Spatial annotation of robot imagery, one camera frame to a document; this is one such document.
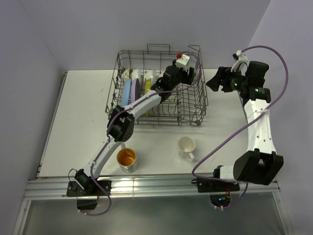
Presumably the green polka-dot plate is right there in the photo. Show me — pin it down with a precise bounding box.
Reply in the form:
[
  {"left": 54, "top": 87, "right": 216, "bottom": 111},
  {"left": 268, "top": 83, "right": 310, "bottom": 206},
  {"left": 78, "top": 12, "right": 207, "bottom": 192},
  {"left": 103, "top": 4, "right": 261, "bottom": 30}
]
[{"left": 143, "top": 78, "right": 152, "bottom": 116}]

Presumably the floral mug orange inside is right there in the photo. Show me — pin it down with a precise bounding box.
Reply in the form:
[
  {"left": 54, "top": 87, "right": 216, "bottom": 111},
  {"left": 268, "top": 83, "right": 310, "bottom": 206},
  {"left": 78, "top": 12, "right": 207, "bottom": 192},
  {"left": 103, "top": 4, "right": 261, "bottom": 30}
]
[{"left": 116, "top": 143, "right": 136, "bottom": 173}]

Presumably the cream white mug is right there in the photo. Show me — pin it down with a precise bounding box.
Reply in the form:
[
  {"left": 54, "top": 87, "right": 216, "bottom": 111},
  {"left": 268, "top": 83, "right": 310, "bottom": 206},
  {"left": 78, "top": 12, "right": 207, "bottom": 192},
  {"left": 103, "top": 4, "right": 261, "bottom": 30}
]
[{"left": 178, "top": 137, "right": 196, "bottom": 162}]

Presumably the white bowl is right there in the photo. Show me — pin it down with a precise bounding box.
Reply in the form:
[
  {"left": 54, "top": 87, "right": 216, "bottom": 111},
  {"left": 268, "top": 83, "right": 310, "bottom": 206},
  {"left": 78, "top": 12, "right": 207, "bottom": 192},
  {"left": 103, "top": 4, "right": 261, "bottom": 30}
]
[
  {"left": 144, "top": 70, "right": 156, "bottom": 86},
  {"left": 131, "top": 69, "right": 142, "bottom": 80}
]

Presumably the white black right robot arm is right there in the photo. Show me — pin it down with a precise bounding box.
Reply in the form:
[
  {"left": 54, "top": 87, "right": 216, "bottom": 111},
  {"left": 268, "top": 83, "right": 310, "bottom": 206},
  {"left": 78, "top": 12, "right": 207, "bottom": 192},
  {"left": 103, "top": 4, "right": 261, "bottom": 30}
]
[{"left": 206, "top": 61, "right": 284, "bottom": 191}]

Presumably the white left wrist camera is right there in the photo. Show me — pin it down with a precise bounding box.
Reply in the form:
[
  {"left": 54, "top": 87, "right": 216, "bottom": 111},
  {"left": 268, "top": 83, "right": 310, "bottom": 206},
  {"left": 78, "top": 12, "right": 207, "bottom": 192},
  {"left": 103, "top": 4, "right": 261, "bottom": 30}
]
[{"left": 175, "top": 52, "right": 190, "bottom": 71}]

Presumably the lilac plastic plate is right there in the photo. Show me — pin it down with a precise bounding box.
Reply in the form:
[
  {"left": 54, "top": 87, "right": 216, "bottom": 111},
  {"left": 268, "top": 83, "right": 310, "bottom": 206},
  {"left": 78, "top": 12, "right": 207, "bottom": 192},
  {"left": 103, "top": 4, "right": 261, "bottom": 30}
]
[{"left": 130, "top": 78, "right": 141, "bottom": 103}]

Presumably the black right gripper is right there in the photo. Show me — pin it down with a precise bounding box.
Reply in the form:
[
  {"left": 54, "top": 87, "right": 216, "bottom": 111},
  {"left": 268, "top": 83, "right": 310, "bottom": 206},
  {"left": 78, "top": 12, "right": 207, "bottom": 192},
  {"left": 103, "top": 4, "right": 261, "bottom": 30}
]
[{"left": 206, "top": 67, "right": 249, "bottom": 93}]

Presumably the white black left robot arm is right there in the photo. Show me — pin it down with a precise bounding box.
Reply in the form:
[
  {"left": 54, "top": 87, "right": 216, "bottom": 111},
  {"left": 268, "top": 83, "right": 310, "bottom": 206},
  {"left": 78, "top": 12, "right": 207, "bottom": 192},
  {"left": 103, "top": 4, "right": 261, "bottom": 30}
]
[{"left": 67, "top": 61, "right": 201, "bottom": 196}]

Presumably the grey wire dish rack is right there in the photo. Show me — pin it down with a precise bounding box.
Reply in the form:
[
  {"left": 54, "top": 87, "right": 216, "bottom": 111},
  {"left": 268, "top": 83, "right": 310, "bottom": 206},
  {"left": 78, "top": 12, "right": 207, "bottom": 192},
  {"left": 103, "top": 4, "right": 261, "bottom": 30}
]
[{"left": 105, "top": 44, "right": 208, "bottom": 126}]

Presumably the floral painted bowl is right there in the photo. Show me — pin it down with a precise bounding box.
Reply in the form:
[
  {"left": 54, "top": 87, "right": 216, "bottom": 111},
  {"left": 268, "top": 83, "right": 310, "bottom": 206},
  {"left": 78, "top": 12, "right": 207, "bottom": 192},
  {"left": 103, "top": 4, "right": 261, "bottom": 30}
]
[{"left": 121, "top": 68, "right": 133, "bottom": 83}]

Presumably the blue plastic plate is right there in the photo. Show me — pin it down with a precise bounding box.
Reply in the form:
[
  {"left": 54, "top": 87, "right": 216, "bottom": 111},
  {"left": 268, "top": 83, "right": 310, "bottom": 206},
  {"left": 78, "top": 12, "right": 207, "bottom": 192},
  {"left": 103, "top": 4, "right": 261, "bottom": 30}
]
[{"left": 121, "top": 79, "right": 132, "bottom": 107}]

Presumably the aluminium frame rail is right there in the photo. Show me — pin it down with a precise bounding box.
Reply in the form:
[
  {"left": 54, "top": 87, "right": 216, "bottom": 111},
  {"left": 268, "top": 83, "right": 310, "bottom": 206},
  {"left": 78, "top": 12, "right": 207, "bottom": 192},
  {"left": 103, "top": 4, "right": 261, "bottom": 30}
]
[{"left": 13, "top": 174, "right": 294, "bottom": 235}]

